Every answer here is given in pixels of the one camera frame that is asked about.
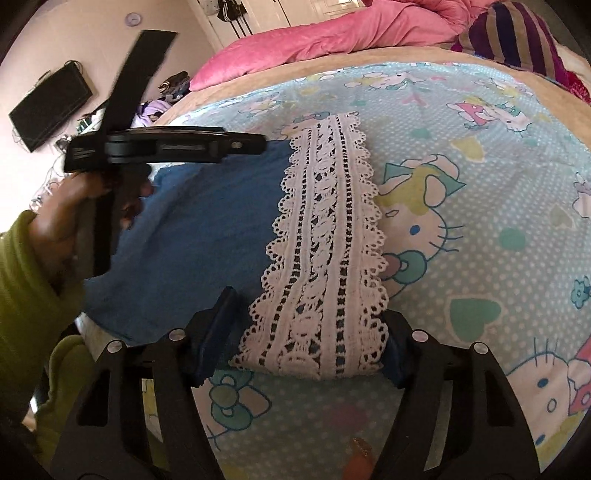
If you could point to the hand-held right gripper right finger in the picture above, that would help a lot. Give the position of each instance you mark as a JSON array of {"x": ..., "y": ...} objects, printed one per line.
[{"x": 398, "y": 357}]

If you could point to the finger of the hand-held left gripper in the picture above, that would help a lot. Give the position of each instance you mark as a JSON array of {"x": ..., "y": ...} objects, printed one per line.
[{"x": 244, "y": 145}]

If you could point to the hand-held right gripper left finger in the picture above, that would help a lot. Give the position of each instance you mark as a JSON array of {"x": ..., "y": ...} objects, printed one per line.
[{"x": 217, "y": 332}]

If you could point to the blue denim skirt lace hem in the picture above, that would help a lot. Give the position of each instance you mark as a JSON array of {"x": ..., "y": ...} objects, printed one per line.
[{"x": 221, "y": 240}]

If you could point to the person's left forearm green sleeve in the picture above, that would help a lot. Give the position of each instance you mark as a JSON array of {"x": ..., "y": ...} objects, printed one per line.
[{"x": 27, "y": 286}]

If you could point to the person's left hand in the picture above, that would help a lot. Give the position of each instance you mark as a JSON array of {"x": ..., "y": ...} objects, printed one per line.
[{"x": 64, "y": 221}]

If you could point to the person's right hand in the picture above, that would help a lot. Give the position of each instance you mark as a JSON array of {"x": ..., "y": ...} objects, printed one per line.
[{"x": 362, "y": 461}]

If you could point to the pile of clothes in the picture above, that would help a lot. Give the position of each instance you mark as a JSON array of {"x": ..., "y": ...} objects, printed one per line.
[{"x": 159, "y": 104}]

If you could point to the cluttered side table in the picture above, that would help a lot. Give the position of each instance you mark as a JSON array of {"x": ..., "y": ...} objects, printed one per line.
[{"x": 51, "y": 184}]

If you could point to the dark hanging bags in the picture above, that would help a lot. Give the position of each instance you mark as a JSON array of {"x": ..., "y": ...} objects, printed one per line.
[{"x": 231, "y": 14}]

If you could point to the cartoon cat printed blanket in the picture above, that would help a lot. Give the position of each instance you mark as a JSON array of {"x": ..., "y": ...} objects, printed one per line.
[{"x": 461, "y": 230}]

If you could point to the purple striped cushion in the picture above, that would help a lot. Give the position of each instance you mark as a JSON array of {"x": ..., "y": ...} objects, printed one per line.
[{"x": 512, "y": 39}]

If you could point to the red floral cloth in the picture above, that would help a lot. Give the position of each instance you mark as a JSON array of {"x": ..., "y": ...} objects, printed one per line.
[{"x": 579, "y": 83}]

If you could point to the grey headboard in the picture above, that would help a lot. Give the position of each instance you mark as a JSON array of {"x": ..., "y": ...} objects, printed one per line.
[{"x": 572, "y": 34}]

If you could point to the black wall television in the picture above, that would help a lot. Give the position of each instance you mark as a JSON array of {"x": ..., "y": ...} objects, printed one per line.
[{"x": 51, "y": 108}]

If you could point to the purple wall hook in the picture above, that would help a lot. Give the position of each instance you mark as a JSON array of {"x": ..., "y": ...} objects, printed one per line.
[{"x": 134, "y": 19}]

